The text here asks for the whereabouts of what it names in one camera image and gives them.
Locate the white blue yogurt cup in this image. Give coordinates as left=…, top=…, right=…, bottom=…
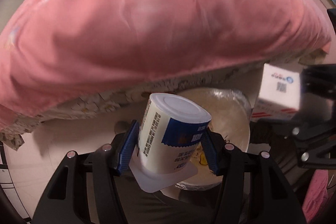
left=130, top=93, right=212, bottom=193

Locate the white milk carton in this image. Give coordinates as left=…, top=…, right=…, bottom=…
left=251, top=64, right=301, bottom=122

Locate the white lined trash bin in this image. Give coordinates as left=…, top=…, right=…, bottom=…
left=175, top=88, right=252, bottom=190

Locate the pink quilted garment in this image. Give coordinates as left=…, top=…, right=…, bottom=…
left=302, top=169, right=335, bottom=223

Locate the floral mattress side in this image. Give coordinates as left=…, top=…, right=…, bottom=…
left=1, top=45, right=329, bottom=150

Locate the pink floral bed cover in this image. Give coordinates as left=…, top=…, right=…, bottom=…
left=1, top=0, right=332, bottom=130

